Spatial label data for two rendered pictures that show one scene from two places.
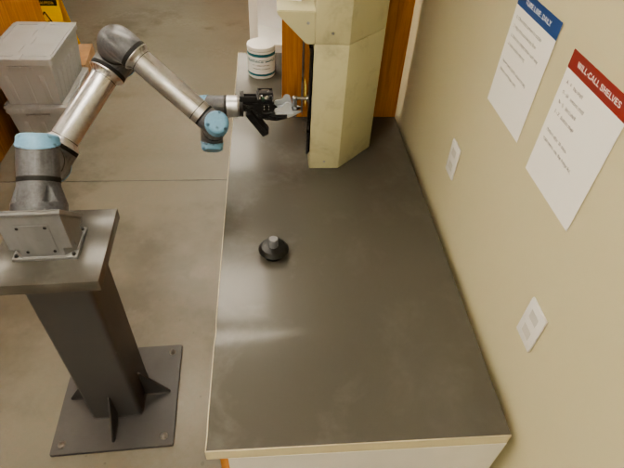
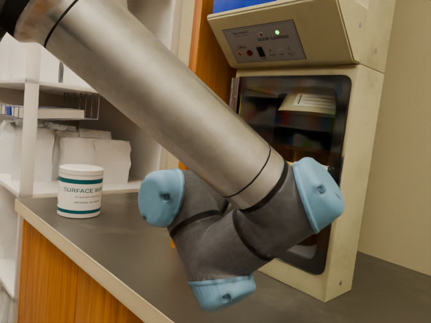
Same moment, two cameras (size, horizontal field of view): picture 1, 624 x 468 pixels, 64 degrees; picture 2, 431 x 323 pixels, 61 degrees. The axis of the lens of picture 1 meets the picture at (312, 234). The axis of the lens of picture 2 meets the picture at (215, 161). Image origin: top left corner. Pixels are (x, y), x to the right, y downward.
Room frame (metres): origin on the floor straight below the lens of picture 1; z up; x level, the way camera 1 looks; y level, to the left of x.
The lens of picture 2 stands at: (1.10, 0.65, 1.27)
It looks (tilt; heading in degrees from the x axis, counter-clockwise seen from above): 6 degrees down; 323
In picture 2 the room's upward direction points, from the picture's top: 6 degrees clockwise
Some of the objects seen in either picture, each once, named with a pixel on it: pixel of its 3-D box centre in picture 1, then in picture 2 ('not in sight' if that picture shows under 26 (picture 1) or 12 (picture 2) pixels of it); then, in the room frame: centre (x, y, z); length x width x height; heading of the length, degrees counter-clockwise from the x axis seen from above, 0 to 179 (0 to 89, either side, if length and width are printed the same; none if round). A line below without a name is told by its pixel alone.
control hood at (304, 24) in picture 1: (293, 8); (276, 36); (1.67, 0.10, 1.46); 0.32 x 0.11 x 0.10; 6
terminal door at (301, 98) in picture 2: (305, 85); (274, 166); (1.67, 0.05, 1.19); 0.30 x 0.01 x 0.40; 6
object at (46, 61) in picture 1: (40, 62); not in sight; (3.14, 1.89, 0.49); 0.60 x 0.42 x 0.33; 6
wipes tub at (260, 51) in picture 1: (261, 58); (80, 190); (2.26, 0.29, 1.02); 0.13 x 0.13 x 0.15
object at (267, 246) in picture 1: (273, 246); not in sight; (1.06, 0.11, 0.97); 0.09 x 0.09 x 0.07
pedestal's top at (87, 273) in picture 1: (56, 249); not in sight; (1.05, 0.79, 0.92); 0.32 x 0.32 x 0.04; 9
